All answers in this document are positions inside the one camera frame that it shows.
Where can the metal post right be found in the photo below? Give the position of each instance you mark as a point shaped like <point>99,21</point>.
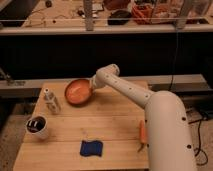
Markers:
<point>182,17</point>

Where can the metal post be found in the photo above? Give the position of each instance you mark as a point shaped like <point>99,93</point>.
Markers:
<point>182,17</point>
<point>88,15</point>

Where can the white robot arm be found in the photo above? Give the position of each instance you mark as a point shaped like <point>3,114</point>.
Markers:
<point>170,145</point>

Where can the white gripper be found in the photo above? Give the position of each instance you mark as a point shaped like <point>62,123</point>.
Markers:
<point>95,83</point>

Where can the white cup with dark inside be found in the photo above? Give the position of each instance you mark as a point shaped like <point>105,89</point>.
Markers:
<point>37,126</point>

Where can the orange carrot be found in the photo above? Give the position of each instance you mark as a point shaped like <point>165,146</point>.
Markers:
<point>142,135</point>

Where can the blue sponge cloth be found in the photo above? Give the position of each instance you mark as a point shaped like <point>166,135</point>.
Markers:
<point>91,148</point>

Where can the metal post left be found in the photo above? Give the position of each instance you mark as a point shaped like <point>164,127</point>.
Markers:
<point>88,15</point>

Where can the black object on bench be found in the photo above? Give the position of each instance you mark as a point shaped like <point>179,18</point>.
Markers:
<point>119,17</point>

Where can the clear glass bottle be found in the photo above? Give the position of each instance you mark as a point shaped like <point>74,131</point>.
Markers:
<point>51,101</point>

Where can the orange ceramic bowl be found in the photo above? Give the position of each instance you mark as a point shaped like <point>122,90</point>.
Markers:
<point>78,91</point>

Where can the orange object on bench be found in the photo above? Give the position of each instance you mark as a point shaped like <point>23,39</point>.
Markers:
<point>142,14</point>

